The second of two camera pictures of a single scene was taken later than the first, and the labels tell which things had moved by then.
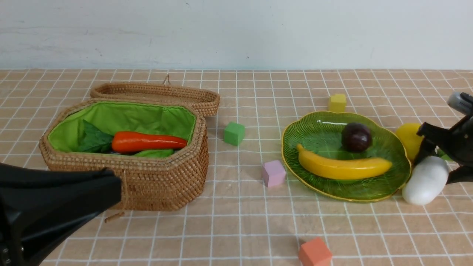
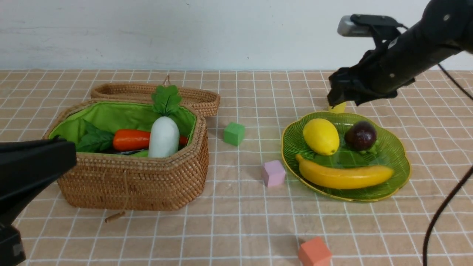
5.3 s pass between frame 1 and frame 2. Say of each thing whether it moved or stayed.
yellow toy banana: moved
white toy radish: moved
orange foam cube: stayed
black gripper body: moved
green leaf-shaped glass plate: stayed
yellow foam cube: stayed
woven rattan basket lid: stayed
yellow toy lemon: moved
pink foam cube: stayed
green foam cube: stayed
